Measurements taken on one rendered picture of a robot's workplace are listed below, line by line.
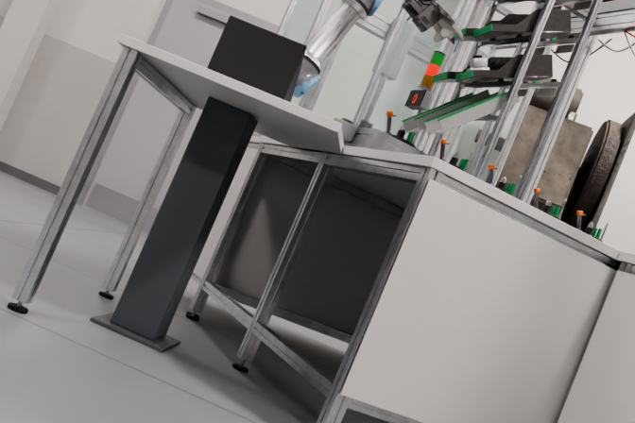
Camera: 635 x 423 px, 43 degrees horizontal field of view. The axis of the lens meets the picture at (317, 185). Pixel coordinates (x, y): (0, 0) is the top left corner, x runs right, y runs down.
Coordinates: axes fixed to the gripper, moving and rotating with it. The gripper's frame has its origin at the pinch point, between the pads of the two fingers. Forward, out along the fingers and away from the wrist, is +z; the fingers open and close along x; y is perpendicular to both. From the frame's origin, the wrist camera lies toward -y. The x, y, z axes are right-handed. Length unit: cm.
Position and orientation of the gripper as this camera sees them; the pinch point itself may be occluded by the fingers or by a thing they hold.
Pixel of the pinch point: (458, 38)
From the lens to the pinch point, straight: 261.7
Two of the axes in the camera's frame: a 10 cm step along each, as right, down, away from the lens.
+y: -7.5, 6.5, -0.7
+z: 6.4, 7.6, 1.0
